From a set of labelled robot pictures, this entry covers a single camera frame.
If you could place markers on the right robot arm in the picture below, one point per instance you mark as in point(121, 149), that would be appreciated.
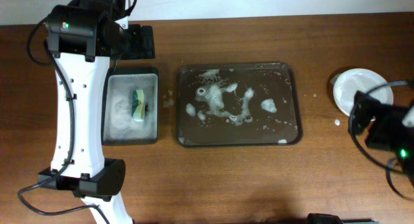
point(401, 142)

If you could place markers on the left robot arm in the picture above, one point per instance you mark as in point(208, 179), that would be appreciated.
point(84, 36)

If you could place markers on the dark brown plate tray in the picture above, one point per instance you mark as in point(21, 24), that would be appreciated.
point(240, 104)

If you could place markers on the pale blue plate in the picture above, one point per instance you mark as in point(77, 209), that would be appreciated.
point(348, 83)

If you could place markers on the black soapy sponge tray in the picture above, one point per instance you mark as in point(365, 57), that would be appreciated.
point(118, 126)

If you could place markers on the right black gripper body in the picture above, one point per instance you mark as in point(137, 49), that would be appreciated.
point(361, 112)

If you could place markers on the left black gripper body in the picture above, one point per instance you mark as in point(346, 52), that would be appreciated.
point(142, 41)

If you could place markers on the green yellow sponge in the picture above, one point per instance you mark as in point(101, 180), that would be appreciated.
point(138, 105)

